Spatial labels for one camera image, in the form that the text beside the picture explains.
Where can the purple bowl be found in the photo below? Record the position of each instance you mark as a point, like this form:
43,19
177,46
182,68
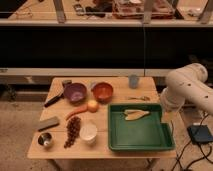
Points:
75,92

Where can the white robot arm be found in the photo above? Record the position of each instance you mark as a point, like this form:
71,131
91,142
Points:
187,83

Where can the orange bowl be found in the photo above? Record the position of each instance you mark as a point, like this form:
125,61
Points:
103,92

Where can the yellow orange fruit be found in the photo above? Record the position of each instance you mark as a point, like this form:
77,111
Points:
93,106

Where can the blue grey cup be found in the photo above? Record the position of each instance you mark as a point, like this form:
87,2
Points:
133,81

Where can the orange carrot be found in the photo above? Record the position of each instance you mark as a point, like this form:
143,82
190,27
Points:
78,110

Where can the metal fork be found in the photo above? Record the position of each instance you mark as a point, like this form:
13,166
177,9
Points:
143,98

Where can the wooden table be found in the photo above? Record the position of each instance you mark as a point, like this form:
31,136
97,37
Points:
100,150

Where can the white cup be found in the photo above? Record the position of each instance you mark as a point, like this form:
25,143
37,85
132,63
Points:
88,133

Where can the bunch of brown grapes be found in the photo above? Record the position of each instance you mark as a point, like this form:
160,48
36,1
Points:
73,129

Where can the green plastic tray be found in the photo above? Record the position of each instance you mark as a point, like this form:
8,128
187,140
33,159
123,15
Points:
148,133

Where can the small steel cup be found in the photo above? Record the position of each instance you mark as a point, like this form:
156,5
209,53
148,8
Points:
45,140

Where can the black power box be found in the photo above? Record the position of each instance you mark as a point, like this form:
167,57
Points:
200,134

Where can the black handled knife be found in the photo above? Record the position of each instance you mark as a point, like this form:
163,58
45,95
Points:
54,99

